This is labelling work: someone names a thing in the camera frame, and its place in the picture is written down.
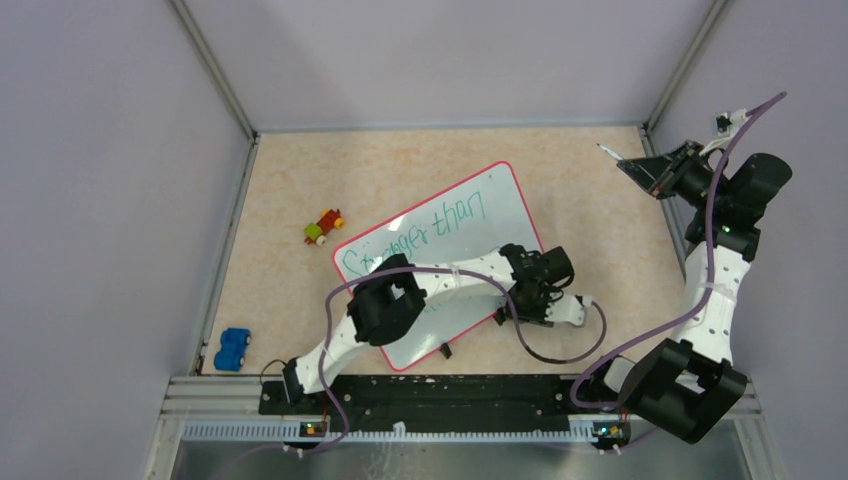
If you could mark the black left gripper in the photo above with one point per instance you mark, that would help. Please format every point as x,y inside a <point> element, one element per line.
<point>537,317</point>

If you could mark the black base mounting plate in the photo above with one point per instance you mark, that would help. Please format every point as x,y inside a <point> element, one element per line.
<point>522,403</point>

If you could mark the blue toy car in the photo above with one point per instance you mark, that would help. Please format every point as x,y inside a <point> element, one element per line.
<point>233,345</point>

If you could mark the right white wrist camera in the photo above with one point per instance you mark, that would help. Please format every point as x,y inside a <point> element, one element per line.
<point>727,125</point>

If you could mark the pink framed whiteboard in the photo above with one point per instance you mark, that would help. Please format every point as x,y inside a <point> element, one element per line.
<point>473,217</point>

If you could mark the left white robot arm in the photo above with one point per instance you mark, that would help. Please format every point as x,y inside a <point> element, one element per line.
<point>387,303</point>

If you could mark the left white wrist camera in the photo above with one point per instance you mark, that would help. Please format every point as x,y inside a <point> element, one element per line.
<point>570,309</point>

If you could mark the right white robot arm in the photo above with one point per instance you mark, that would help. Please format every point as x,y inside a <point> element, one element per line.
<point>687,383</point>

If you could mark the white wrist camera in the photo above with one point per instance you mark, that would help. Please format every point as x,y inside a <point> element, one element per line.
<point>570,309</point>
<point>727,125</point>

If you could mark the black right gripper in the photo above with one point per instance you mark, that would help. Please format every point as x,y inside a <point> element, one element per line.
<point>647,171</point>

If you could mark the red yellow toy brick car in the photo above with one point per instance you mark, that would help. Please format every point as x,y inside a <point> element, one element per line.
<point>331,219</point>

